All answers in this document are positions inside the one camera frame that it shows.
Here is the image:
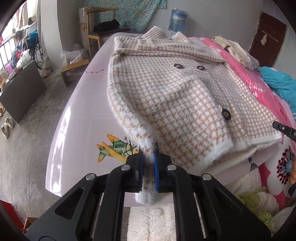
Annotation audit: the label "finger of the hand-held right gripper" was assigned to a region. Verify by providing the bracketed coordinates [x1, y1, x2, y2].
[272, 120, 292, 139]

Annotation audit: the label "red box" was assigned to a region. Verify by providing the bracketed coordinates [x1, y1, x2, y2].
[0, 200, 25, 229]

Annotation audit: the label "grey cloth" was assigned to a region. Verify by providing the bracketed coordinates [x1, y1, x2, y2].
[245, 54, 260, 70]

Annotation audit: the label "metal railing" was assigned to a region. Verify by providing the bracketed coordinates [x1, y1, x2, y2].
[0, 32, 23, 70]

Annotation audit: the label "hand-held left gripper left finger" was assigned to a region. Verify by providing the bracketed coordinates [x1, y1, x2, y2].
[26, 151, 144, 241]

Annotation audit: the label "brown door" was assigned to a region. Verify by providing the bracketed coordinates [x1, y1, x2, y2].
[248, 10, 287, 69]

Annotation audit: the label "clear plastic bag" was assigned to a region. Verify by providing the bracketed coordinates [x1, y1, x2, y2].
[60, 44, 89, 65]

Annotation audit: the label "black bag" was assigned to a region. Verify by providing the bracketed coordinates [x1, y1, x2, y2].
[92, 19, 121, 32]

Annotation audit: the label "wooden chair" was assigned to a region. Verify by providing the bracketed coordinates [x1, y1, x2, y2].
[85, 7, 131, 55]

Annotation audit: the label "blue water bottle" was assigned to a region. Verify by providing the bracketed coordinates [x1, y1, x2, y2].
[168, 8, 189, 33]

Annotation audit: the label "teal floral cloth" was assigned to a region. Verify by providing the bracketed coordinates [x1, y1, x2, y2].
[76, 0, 167, 30]

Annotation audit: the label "hanging pale clothes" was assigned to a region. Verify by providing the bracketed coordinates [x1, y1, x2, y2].
[14, 2, 37, 28]

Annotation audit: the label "person's right hand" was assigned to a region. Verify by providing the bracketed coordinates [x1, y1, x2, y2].
[289, 156, 296, 186]

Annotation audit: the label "white bag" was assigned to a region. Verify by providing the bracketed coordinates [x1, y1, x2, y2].
[16, 50, 31, 67]

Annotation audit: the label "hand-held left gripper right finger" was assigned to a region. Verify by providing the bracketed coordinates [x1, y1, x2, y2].
[154, 148, 270, 241]

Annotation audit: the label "small wooden stool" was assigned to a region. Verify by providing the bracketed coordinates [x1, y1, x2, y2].
[61, 59, 89, 87]

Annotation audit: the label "blue bag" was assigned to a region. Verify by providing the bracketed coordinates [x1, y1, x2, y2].
[28, 30, 39, 46]

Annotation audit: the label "beige clothes pile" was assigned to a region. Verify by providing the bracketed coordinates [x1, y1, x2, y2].
[211, 36, 250, 67]

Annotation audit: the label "beige white houndstooth coat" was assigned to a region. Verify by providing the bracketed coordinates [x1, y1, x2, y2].
[107, 26, 284, 204]

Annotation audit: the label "wheelchair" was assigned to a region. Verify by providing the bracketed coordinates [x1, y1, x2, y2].
[28, 30, 45, 70]

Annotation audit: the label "pink floral blanket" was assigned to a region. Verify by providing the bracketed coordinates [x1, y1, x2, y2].
[200, 37, 296, 210]

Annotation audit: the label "white green fluffy clothing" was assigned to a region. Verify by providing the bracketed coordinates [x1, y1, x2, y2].
[128, 173, 296, 241]

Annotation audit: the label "dark flat board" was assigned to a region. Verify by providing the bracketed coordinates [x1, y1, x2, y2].
[0, 61, 48, 124]

